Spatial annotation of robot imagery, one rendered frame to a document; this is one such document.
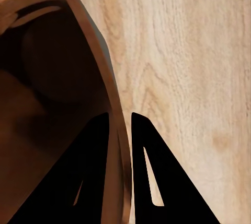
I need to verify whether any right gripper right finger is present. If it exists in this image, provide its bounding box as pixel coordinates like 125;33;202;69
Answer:
131;112;220;224

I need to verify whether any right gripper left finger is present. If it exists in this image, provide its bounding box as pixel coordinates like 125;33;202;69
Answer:
7;112;109;224

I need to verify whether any trash can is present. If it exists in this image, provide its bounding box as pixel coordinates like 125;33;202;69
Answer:
0;0;132;224

